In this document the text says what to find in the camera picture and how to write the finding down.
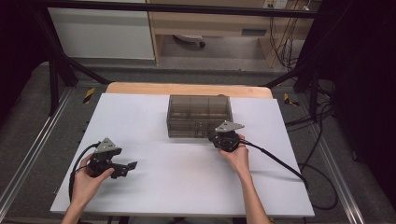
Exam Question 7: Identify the office chair base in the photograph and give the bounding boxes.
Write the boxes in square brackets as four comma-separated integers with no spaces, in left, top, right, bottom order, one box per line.
[173,34,206,49]

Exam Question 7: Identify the black horizontal frame bar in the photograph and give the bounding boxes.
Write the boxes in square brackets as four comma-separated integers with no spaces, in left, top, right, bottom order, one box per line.
[40,0,321,20]

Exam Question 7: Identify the white board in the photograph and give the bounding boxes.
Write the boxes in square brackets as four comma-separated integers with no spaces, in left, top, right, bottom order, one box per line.
[49,92,316,218]

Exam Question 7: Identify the yellow black tape strip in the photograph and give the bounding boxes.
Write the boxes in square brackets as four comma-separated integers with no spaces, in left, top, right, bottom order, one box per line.
[283,92,301,107]
[82,87,96,105]

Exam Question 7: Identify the person's right hand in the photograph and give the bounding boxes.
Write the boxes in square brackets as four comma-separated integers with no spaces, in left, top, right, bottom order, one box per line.
[218,133,250,180]

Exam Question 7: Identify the white power strip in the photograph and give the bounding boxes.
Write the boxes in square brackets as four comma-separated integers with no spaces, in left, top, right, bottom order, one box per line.
[262,0,289,10]

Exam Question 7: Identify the wooden table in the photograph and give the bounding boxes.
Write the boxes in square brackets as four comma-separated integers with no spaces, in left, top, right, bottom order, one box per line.
[106,81,274,100]

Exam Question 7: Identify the black metal stand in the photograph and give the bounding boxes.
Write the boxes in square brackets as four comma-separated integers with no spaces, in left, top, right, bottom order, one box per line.
[262,52,323,123]
[32,6,112,118]

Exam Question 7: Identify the light wooden desk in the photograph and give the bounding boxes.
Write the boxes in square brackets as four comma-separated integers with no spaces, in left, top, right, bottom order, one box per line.
[146,0,323,68]

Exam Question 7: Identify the hand-held gripper cable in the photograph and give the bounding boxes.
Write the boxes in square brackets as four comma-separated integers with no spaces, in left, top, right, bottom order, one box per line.
[239,139,340,211]
[67,141,103,203]

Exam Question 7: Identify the left hand-held gripper cable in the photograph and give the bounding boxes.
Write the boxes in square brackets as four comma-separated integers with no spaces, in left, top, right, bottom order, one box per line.
[67,141,103,203]

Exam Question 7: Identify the white cabinet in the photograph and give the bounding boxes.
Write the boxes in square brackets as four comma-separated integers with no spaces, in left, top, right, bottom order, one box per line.
[48,0,156,61]

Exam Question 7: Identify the black floor cables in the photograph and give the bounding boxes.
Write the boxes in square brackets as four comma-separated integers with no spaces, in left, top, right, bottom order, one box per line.
[284,87,336,129]

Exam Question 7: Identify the hanging cable bundle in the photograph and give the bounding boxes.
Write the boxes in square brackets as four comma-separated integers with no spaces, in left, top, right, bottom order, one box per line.
[268,0,312,72]

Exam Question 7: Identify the aluminium rail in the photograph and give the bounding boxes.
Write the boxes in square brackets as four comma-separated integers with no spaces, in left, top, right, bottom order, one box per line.
[309,124,366,224]
[0,88,75,217]

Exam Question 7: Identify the person's left hand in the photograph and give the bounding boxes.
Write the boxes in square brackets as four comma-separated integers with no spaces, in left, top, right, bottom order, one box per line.
[70,153,116,203]

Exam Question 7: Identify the right hand-held gripper cable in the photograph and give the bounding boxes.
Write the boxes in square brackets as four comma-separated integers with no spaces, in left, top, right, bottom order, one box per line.
[239,139,340,211]

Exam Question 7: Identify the smoky transparent drawer organizer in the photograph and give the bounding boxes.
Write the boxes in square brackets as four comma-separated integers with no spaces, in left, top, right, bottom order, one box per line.
[166,94,234,139]

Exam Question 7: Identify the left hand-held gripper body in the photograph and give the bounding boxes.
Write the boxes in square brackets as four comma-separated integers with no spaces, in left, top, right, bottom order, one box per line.
[86,137,118,179]

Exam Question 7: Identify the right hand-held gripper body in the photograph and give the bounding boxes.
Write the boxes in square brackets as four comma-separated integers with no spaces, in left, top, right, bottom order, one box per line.
[207,120,246,154]

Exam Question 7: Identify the black curtain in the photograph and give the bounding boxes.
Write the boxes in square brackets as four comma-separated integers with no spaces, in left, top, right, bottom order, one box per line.
[0,0,52,125]
[320,0,396,203]

